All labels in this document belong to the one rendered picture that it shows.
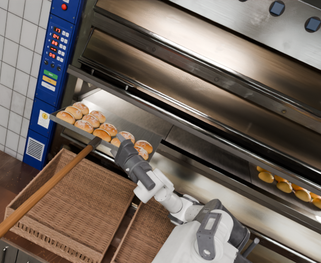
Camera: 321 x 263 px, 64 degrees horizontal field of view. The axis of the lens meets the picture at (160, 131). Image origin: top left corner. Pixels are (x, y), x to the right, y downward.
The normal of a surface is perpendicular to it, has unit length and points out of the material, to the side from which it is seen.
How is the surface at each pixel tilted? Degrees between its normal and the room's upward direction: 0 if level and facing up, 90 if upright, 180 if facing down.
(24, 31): 90
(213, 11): 90
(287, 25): 90
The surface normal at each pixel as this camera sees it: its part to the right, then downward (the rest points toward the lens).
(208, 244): -0.44, 0.26
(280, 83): -0.10, 0.06
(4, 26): -0.24, 0.37
